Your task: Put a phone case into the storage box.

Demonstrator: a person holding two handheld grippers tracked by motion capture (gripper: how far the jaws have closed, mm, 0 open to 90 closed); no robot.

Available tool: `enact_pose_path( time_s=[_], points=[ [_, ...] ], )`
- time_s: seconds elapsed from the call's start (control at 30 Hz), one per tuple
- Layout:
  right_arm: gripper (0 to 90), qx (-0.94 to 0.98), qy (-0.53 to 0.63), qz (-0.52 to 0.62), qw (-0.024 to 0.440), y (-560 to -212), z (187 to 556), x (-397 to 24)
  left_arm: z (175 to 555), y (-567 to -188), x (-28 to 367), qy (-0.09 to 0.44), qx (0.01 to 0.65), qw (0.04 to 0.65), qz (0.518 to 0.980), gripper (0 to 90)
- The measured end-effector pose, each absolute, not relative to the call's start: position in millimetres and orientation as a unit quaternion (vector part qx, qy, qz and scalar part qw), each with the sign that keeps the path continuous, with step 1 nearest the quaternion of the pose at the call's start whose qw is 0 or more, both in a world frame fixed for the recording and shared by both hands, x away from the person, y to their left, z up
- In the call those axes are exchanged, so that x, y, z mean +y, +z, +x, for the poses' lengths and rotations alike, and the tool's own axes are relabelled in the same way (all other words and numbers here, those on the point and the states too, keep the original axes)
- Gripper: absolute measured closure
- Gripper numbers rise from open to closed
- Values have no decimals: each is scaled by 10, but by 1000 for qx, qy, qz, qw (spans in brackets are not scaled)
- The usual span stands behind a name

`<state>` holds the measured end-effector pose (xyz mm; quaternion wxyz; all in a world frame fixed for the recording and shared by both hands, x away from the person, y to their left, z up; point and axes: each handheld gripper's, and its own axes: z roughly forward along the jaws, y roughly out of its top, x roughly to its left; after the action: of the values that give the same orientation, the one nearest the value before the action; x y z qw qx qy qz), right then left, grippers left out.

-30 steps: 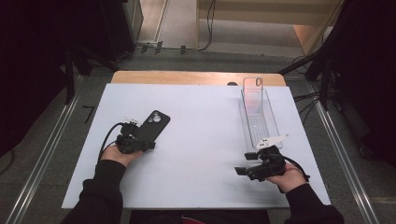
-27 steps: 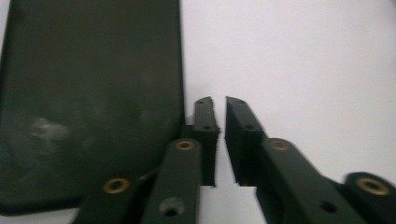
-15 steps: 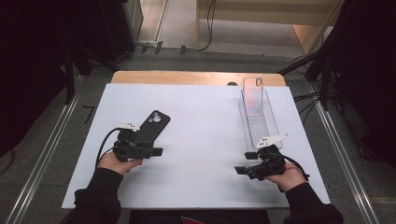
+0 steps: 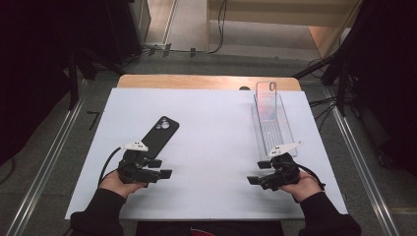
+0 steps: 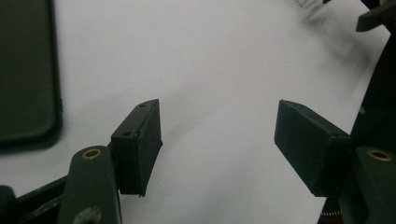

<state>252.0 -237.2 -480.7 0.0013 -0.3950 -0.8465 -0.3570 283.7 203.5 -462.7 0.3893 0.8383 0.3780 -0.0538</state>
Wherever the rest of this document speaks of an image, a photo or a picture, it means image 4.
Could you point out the black metal stand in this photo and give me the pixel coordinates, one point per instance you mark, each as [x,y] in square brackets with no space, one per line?
[72,85]
[341,98]

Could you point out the black curtain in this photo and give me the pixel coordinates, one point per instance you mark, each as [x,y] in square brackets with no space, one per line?
[387,82]
[32,65]

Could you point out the clear blue phone case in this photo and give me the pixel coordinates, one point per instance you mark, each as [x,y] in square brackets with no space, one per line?
[266,105]

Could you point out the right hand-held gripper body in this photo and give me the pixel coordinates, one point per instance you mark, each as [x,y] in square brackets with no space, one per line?
[282,173]

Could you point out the beige wooden shelf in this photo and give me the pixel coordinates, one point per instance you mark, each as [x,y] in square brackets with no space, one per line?
[278,18]

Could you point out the person's right hand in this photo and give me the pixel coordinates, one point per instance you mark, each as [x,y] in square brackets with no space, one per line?
[305,187]

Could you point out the black phone case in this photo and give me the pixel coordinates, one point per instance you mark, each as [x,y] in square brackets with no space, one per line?
[160,134]

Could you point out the person's left hand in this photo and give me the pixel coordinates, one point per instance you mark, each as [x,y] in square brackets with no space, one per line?
[113,185]

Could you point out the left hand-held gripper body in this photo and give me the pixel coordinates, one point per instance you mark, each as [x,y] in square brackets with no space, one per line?
[131,172]

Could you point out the clear plastic rack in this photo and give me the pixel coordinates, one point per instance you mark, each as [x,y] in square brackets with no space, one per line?
[278,137]

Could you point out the metal floor rail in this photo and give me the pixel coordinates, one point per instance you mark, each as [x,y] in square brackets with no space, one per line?
[44,170]
[363,167]

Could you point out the dark cabinet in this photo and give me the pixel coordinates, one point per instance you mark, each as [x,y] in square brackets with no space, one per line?
[141,19]

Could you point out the person's dark clothing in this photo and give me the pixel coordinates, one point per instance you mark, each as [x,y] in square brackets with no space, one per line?
[229,229]

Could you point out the white board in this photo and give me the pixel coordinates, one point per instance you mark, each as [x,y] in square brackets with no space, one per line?
[213,196]

